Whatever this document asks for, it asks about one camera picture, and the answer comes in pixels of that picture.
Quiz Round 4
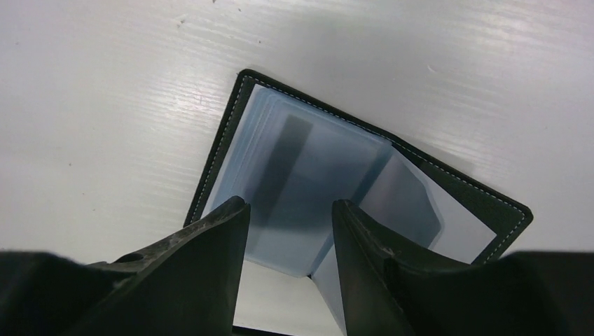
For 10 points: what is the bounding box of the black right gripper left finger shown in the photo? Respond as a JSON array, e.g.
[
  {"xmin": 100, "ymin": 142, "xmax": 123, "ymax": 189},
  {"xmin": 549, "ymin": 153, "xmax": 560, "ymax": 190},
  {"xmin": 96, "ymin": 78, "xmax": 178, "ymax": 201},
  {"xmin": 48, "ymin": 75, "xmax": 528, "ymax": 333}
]
[{"xmin": 1, "ymin": 196, "xmax": 250, "ymax": 335}]

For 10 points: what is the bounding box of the white card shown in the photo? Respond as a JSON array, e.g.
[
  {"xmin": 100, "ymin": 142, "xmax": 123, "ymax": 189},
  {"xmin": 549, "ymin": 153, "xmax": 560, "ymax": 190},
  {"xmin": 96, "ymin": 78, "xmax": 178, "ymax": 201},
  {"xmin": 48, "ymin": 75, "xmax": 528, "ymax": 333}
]
[{"xmin": 241, "ymin": 99, "xmax": 393, "ymax": 279}]

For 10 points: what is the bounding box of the black leather card holder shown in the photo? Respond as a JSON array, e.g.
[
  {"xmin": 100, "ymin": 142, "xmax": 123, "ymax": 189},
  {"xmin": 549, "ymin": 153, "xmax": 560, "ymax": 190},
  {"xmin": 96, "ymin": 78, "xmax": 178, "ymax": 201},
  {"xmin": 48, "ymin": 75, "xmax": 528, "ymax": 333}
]
[{"xmin": 186, "ymin": 69, "xmax": 533, "ymax": 331}]

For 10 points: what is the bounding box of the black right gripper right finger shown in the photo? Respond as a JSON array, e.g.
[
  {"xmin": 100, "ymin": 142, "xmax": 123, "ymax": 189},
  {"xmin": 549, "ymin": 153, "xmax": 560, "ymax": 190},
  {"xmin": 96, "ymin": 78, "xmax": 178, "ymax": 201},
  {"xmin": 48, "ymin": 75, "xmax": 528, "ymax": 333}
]
[{"xmin": 332, "ymin": 200, "xmax": 593, "ymax": 335}]

